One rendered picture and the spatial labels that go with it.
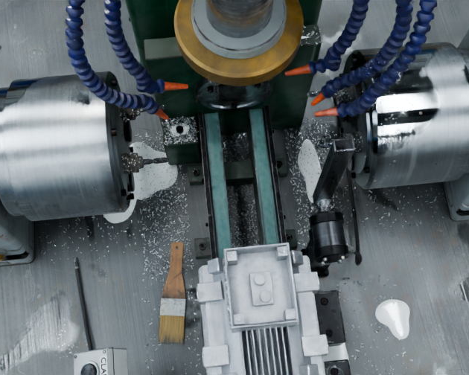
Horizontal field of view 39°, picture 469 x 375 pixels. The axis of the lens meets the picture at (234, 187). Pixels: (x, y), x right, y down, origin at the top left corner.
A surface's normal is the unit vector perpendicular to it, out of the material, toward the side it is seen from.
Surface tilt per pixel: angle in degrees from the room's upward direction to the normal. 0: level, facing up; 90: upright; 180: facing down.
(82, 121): 6
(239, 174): 0
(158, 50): 0
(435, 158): 62
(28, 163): 32
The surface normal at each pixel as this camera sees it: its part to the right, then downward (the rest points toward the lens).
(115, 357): 0.87, -0.24
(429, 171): 0.10, 0.80
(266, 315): 0.00, -0.33
